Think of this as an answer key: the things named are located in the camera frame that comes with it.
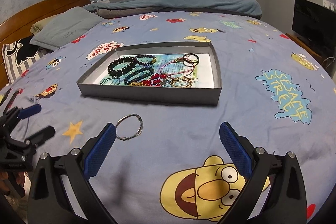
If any silver bangle ring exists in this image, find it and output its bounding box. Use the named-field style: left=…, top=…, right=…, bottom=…
left=114, top=113, right=144, bottom=142

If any red bead bracelet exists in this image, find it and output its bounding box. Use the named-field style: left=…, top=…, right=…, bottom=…
left=142, top=73, right=168, bottom=87

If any gold ornate bracelet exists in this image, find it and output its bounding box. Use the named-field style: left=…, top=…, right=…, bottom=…
left=169, top=75, right=198, bottom=89

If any black hair tie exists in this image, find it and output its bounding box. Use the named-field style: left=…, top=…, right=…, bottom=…
left=182, top=53, right=200, bottom=67

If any person's hand holding gripper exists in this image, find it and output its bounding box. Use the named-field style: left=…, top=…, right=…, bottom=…
left=0, top=170, right=26, bottom=196

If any striped black white pillow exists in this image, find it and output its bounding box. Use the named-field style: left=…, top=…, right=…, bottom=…
left=2, top=36, right=48, bottom=85

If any teal thin bangle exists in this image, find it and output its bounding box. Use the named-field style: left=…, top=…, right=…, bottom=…
left=100, top=76, right=121, bottom=85

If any wooden headboard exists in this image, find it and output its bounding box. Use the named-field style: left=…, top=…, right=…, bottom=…
left=1, top=0, right=90, bottom=88

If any olive green pillow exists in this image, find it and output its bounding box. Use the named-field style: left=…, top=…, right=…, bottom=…
left=30, top=15, right=57, bottom=35

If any grey-blue pillow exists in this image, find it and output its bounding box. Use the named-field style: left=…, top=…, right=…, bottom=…
left=30, top=7, right=103, bottom=51

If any blue Sesame Street bedsheet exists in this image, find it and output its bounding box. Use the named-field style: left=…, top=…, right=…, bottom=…
left=9, top=12, right=335, bottom=223

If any white plastic bag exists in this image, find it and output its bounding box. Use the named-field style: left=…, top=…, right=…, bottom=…
left=95, top=0, right=110, bottom=3

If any grey shallow cardboard tray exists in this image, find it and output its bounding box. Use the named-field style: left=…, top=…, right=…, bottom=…
left=77, top=42, right=222, bottom=105

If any wooden tv stand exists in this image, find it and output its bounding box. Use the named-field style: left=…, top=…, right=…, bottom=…
left=286, top=33, right=326, bottom=65

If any printed paper sheet in tray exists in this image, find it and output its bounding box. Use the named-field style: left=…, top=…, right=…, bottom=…
left=92, top=53, right=215, bottom=88

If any teal folded blanket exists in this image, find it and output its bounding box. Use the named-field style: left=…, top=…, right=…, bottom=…
left=83, top=0, right=263, bottom=19

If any black television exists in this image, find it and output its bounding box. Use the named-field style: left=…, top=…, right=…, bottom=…
left=291, top=0, right=335, bottom=57

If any black bead bracelet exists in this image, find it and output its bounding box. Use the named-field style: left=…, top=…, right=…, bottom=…
left=107, top=56, right=138, bottom=77

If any dark teal bead bracelet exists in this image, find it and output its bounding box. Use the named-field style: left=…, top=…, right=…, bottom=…
left=123, top=66, right=155, bottom=85

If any pink cord bracelet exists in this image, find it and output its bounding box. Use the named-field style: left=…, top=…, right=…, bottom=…
left=159, top=57, right=197, bottom=77

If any wall power socket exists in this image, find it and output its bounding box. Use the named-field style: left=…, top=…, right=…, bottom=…
left=322, top=0, right=335, bottom=12

